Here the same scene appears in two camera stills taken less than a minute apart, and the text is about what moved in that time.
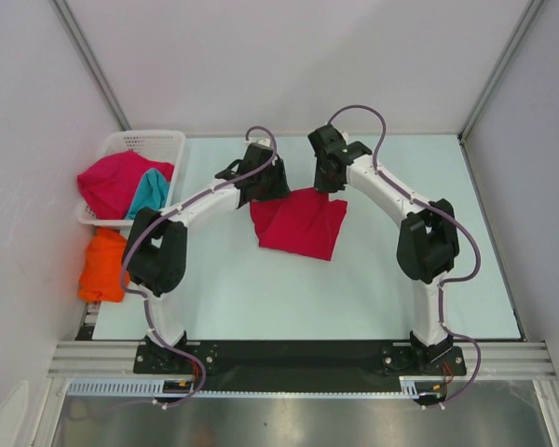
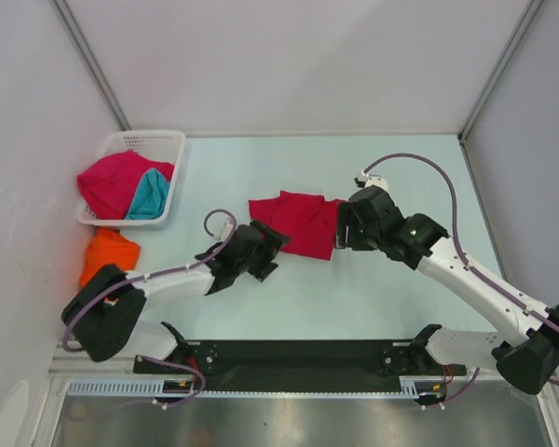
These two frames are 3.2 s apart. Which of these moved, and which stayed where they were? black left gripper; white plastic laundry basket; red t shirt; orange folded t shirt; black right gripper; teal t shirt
Moved: black left gripper; black right gripper
Stayed: orange folded t shirt; red t shirt; teal t shirt; white plastic laundry basket
